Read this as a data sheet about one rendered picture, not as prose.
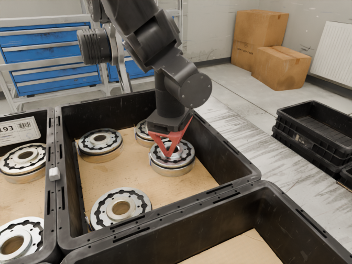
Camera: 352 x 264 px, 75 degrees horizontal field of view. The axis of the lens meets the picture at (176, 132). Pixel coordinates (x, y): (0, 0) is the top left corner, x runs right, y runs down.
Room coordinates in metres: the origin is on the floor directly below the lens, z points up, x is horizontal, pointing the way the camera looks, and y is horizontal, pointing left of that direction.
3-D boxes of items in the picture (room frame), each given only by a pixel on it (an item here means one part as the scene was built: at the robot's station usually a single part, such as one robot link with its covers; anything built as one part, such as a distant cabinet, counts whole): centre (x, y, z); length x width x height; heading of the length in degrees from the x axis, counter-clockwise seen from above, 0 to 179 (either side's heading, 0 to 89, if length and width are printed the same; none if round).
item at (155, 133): (0.40, 0.01, 0.91); 0.07 x 0.07 x 0.09; 69
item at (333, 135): (1.00, -0.76, 0.37); 0.40 x 0.30 x 0.45; 26
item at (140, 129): (0.51, 0.05, 0.86); 0.10 x 0.10 x 0.01
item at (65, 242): (0.38, 0.08, 0.92); 0.40 x 0.30 x 0.02; 24
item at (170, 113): (0.41, 0.01, 0.98); 0.10 x 0.07 x 0.07; 159
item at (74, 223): (0.38, 0.08, 0.87); 0.40 x 0.30 x 0.11; 24
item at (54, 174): (0.26, 0.19, 0.94); 0.02 x 0.01 x 0.01; 24
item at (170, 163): (0.41, 0.01, 0.86); 0.10 x 0.10 x 0.01
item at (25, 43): (2.02, 1.06, 0.60); 0.72 x 0.03 x 0.56; 116
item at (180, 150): (0.41, 0.01, 0.86); 0.05 x 0.05 x 0.01
